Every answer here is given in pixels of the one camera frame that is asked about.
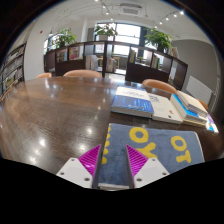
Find grey towel with yellow letters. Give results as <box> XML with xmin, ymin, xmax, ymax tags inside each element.
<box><xmin>97</xmin><ymin>122</ymin><xmax>205</xmax><ymax>192</ymax></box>

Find large window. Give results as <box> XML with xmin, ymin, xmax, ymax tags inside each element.
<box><xmin>94</xmin><ymin>22</ymin><xmax>151</xmax><ymax>56</ymax></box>

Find wall bookshelf unit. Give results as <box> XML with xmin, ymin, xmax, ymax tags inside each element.
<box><xmin>0</xmin><ymin>41</ymin><xmax>28</xmax><ymax>103</ymax></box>

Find white wall radiator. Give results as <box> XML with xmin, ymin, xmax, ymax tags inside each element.
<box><xmin>184</xmin><ymin>74</ymin><xmax>214</xmax><ymax>106</ymax></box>

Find illustrated blue and white booklet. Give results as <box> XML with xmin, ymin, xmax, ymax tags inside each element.
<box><xmin>205</xmin><ymin>120</ymin><xmax>218</xmax><ymax>134</ymax></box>

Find dark curved shelf unit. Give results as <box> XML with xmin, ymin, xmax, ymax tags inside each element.
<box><xmin>43</xmin><ymin>40</ymin><xmax>189</xmax><ymax>91</ymax></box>

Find large tan book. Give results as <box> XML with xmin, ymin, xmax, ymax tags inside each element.
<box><xmin>181</xmin><ymin>119</ymin><xmax>208</xmax><ymax>128</ymax></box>

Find large cream book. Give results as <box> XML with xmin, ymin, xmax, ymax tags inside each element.
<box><xmin>176</xmin><ymin>89</ymin><xmax>209</xmax><ymax>118</ymax></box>

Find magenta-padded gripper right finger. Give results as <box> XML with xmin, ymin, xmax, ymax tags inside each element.
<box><xmin>125</xmin><ymin>144</ymin><xmax>170</xmax><ymax>189</ymax></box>

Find potted green plants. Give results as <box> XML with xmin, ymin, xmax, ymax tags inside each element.
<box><xmin>49</xmin><ymin>23</ymin><xmax>174</xmax><ymax>53</ymax></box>

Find large bright blue book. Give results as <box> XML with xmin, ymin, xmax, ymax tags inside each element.
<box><xmin>169</xmin><ymin>93</ymin><xmax>208</xmax><ymax>125</ymax></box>

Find dark blue book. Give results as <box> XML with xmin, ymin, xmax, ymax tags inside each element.
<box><xmin>110</xmin><ymin>85</ymin><xmax>155</xmax><ymax>119</ymax></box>

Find white book with red dot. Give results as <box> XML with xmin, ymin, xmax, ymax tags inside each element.
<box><xmin>147</xmin><ymin>92</ymin><xmax>184</xmax><ymax>125</ymax></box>

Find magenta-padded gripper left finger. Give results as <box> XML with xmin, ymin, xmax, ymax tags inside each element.
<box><xmin>55</xmin><ymin>144</ymin><xmax>103</xmax><ymax>190</ymax></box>

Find orange chairs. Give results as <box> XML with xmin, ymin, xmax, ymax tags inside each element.
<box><xmin>34</xmin><ymin>68</ymin><xmax>209</xmax><ymax>111</ymax></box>

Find ceiling air conditioner unit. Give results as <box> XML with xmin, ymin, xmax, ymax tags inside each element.
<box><xmin>118</xmin><ymin>3</ymin><xmax>144</xmax><ymax>17</ymax></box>

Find ceiling spot lights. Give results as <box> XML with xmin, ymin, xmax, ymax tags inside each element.
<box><xmin>94</xmin><ymin>0</ymin><xmax>186</xmax><ymax>26</ymax></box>

